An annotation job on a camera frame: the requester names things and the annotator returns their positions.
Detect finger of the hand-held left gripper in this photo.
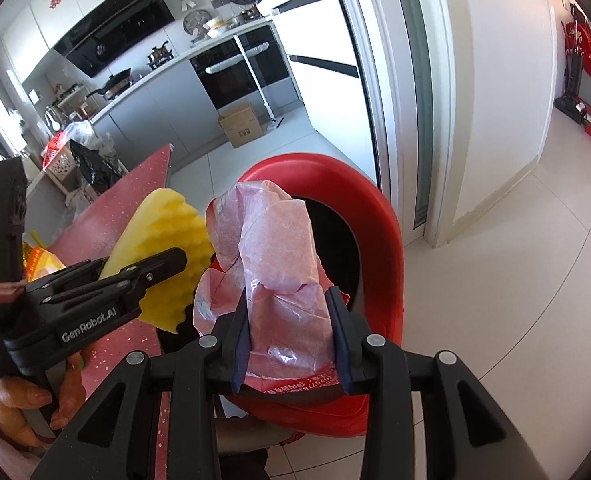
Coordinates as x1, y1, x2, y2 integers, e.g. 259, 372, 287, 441
22, 247, 188, 311

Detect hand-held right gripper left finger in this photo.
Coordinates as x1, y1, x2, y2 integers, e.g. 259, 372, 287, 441
30, 287, 251, 480

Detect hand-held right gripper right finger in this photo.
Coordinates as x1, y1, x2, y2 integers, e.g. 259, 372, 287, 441
324, 287, 549, 480

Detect yellow foam fruit net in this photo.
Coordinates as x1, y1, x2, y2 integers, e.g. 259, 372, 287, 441
99, 188, 215, 335

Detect pink and red plastic bag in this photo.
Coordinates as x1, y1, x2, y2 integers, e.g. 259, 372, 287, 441
192, 178, 349, 401

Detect red bin with black liner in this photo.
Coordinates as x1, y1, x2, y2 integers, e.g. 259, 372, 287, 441
222, 152, 406, 436

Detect person's left hand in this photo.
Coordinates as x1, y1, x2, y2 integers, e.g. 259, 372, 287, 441
0, 352, 86, 448

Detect orange yellow plastic bag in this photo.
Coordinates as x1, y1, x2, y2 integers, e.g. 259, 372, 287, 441
22, 230, 68, 281

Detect black plastic bag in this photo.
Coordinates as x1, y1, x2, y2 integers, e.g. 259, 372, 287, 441
69, 139, 128, 196

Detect white plastic bag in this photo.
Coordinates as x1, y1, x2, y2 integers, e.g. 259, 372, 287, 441
68, 120, 98, 146

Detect grey lower cabinet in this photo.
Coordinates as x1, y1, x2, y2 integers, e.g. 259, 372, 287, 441
90, 55, 226, 166

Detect cardboard box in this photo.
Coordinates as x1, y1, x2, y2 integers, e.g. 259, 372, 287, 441
218, 102, 266, 149

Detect black wok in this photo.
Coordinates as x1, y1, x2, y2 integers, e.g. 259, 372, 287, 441
86, 72, 133, 101

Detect black built-in oven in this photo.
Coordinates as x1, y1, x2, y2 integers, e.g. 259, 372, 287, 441
189, 22, 301, 111

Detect steel cooking pot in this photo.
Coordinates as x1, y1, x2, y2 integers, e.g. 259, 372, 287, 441
146, 42, 175, 66

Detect white stick mop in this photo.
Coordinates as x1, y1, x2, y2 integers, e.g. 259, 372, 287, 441
234, 34, 283, 131

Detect black range hood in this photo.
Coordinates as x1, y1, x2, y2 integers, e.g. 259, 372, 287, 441
52, 0, 175, 78

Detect white upper cabinets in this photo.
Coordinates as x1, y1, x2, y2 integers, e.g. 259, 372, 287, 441
0, 0, 151, 83

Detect round grey steamer rack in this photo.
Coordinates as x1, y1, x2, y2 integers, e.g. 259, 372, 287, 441
182, 9, 211, 38

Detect white refrigerator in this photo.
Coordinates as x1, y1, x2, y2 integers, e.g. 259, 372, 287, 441
245, 0, 363, 113

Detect upright vacuum cleaner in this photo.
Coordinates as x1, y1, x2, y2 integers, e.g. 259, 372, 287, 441
555, 17, 589, 126

